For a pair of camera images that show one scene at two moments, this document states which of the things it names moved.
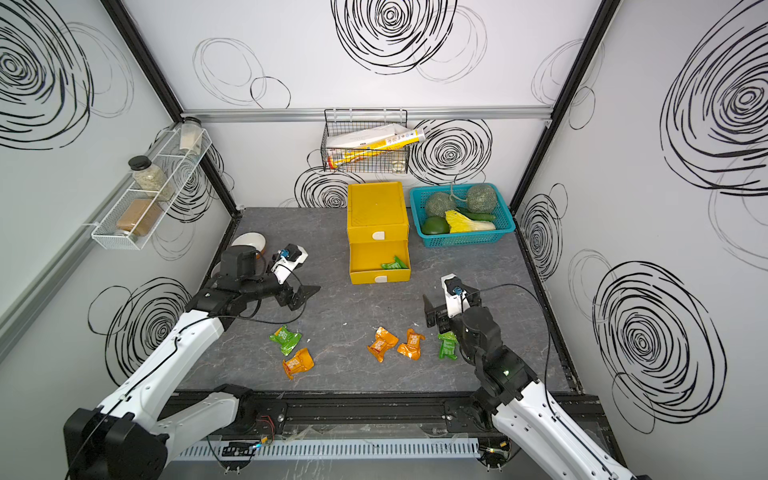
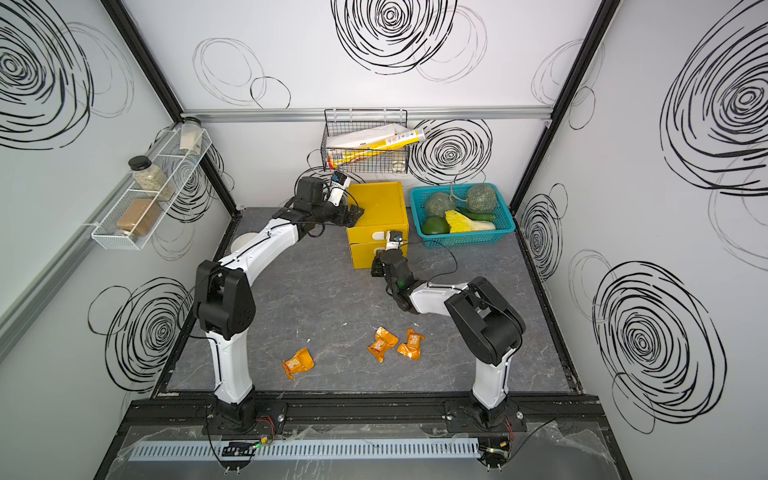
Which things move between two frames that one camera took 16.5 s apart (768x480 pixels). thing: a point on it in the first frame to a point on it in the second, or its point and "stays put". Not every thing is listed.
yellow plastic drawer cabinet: [377, 232] stays put
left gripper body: [283, 292] to [335, 215]
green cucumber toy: [476, 216] stays put
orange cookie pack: [411, 348] stays put
